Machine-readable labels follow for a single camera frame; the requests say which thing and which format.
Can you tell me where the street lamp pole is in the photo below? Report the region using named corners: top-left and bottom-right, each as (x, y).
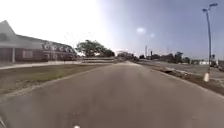
top-left (201, 2), bottom-right (219, 83)

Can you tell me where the grey asphalt path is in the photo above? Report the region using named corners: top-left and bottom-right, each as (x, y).
top-left (0, 61), bottom-right (224, 128)

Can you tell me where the green tree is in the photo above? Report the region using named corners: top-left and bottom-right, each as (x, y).
top-left (75, 39), bottom-right (116, 58)

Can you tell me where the dirt and gravel strip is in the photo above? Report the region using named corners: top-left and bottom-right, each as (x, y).
top-left (134, 61), bottom-right (224, 97)

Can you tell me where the dry grass verge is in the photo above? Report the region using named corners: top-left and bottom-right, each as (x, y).
top-left (0, 63), bottom-right (111, 96)

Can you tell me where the pale side road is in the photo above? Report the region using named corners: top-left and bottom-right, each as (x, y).
top-left (0, 60), bottom-right (84, 71)

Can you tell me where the grey asphalt road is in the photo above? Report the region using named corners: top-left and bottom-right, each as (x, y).
top-left (139, 59), bottom-right (224, 80)

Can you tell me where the distant row of trees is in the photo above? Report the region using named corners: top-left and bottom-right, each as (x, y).
top-left (138, 51), bottom-right (201, 65)

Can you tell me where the brick building with grey roof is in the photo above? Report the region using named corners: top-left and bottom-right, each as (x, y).
top-left (0, 19), bottom-right (78, 64)

